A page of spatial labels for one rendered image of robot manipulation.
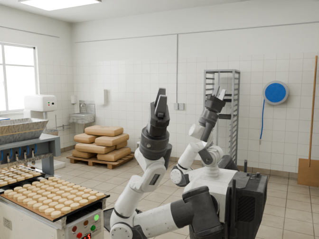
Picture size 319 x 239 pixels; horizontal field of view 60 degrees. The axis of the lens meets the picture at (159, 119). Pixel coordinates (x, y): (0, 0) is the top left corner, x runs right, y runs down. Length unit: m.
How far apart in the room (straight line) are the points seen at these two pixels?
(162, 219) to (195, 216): 0.11
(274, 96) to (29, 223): 4.09
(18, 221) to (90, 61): 5.11
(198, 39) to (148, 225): 4.69
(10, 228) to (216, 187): 1.45
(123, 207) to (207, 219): 0.28
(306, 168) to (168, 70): 3.00
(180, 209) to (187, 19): 4.85
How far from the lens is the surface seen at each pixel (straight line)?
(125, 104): 6.13
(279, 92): 4.95
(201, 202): 0.94
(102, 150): 5.35
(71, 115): 6.63
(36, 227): 1.84
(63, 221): 1.64
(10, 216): 2.08
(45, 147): 2.43
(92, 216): 1.77
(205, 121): 1.41
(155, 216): 0.99
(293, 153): 5.22
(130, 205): 0.98
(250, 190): 1.06
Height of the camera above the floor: 1.61
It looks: 8 degrees down
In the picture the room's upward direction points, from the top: straight up
